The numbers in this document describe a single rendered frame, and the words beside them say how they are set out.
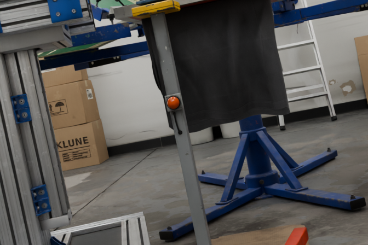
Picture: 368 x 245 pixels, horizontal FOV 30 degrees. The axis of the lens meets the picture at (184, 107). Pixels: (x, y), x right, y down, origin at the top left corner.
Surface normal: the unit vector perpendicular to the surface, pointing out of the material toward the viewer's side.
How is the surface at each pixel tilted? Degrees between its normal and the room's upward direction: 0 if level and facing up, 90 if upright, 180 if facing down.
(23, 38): 90
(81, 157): 90
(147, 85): 90
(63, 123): 92
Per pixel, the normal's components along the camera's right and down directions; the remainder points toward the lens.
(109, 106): -0.14, 0.08
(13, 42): 0.10, 0.04
